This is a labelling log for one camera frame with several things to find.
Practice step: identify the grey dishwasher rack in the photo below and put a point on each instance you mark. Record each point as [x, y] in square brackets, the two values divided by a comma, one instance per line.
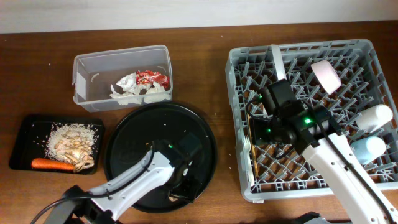
[282, 173]

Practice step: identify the grey bowl with food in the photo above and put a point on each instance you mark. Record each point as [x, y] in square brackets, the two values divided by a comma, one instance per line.
[278, 62]

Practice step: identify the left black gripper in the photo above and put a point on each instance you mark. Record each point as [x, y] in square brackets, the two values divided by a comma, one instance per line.
[189, 190]

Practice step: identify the orange carrot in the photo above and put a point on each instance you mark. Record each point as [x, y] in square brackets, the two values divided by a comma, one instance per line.
[40, 163]

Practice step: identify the white cup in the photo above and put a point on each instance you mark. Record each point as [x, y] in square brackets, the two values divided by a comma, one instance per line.
[374, 118]

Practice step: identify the round black tray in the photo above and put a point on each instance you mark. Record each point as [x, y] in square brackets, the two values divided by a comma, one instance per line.
[169, 121]

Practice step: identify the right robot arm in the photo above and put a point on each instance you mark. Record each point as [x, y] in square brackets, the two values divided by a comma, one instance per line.
[314, 133]

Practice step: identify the black rectangular tray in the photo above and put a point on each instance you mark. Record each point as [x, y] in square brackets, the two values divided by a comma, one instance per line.
[31, 140]

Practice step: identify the pink small bowl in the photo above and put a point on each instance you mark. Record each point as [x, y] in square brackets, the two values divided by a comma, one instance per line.
[326, 75]

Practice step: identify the brown shiitake mushroom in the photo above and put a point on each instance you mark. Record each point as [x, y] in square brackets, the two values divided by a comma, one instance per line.
[173, 199]

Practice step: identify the red snack wrapper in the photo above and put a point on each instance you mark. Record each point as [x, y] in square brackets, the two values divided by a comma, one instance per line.
[150, 77]

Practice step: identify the clear plastic bin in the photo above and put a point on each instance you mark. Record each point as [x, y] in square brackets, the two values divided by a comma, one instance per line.
[94, 73]

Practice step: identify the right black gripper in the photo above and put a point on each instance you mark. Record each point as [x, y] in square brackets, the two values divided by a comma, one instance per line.
[257, 124]

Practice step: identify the wooden chopstick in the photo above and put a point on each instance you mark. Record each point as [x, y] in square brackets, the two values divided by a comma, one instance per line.
[253, 148]

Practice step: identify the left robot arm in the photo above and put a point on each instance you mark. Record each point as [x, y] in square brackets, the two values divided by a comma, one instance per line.
[165, 164]

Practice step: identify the light blue cup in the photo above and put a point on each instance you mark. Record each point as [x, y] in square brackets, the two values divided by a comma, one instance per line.
[368, 149]

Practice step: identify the rice and peanut shells pile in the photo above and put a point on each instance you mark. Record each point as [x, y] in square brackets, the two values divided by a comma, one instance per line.
[72, 144]

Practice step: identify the white plastic fork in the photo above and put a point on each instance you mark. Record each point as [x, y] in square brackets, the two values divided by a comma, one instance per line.
[247, 150]

